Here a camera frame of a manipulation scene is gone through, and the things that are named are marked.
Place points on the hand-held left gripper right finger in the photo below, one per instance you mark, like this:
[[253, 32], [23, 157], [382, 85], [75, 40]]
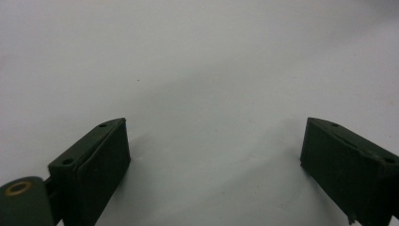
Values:
[[351, 169]]

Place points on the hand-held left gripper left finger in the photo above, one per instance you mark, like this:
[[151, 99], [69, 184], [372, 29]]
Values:
[[91, 169]]

